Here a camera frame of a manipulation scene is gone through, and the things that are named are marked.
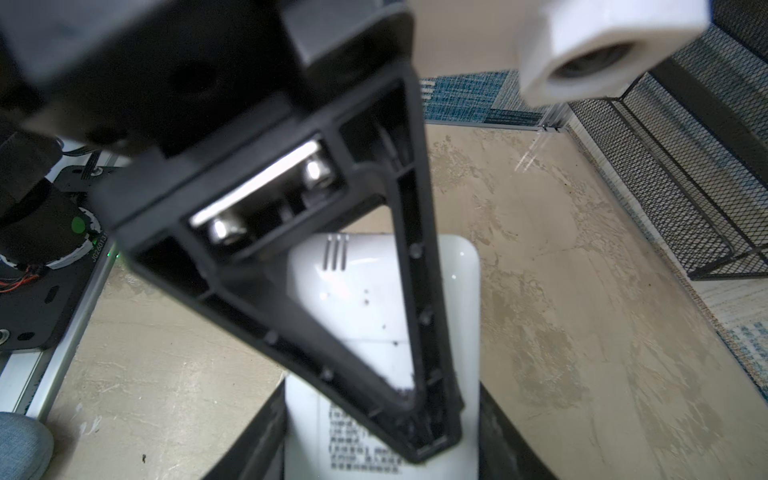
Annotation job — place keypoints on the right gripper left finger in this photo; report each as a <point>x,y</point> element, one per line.
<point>259,451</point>

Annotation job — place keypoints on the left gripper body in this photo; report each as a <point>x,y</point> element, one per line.
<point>131,75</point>

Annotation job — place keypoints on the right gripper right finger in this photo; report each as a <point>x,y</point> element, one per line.
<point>503,452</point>

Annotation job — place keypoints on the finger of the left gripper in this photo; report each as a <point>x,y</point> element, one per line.
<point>213,226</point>

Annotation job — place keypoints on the white remote control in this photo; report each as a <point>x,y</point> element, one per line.
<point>351,283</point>

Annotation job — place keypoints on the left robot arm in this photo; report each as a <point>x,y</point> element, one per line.
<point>250,126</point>

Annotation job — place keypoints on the blue grey oval pouch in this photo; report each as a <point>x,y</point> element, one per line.
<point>26,447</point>

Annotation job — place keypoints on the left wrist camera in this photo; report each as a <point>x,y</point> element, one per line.
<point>573,50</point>

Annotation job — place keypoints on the black wire shelf rack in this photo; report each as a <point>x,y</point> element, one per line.
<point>689,141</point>

